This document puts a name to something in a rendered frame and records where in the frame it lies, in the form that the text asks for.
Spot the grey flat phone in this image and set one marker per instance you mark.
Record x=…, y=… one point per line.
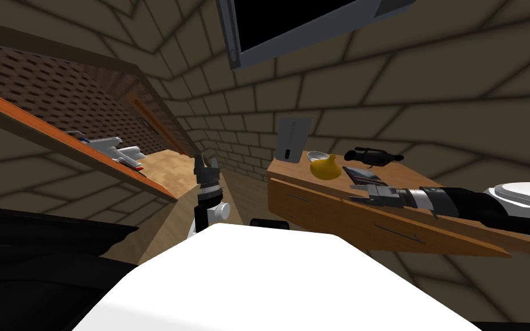
x=293, y=138

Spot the grey framed black television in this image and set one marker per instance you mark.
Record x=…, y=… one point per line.
x=292, y=23

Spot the wooden desk with drawers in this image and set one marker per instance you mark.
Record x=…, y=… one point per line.
x=329, y=207

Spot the black sofa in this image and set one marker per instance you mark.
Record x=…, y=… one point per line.
x=35, y=271

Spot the dark flat book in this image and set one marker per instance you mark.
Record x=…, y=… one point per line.
x=361, y=175

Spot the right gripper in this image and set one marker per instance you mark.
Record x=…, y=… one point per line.
x=387, y=196

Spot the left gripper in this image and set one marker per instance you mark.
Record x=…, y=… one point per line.
x=207, y=177

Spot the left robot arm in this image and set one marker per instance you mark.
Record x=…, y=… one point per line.
x=209, y=207

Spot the yellow round vase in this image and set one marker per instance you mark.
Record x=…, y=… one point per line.
x=325, y=169

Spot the orange wooden shelf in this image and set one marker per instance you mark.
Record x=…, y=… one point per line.
x=62, y=138

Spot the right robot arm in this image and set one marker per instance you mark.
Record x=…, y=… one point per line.
x=472, y=204

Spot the white bowl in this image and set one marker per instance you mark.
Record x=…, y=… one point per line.
x=316, y=156

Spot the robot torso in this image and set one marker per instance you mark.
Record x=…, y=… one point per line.
x=265, y=285

